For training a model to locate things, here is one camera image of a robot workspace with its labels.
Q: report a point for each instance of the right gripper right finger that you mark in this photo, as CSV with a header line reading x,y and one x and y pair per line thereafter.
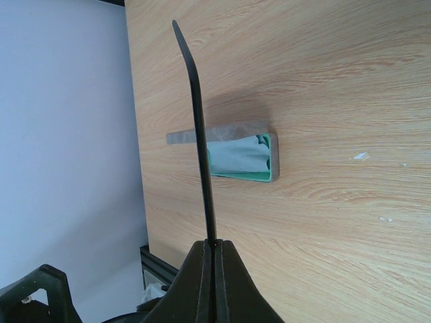
x,y
237,298

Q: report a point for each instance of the light blue cleaning cloth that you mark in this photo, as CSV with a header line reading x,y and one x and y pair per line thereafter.
x,y
245,155

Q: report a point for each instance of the grey glasses case green lining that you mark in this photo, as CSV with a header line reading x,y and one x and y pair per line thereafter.
x,y
243,129

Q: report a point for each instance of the dark round sunglasses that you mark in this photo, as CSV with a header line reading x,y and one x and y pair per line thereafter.
x,y
200,134

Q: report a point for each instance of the black aluminium frame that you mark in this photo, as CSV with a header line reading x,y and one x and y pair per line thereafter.
x,y
154,269

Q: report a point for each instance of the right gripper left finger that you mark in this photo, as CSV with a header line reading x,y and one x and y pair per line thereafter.
x,y
190,296

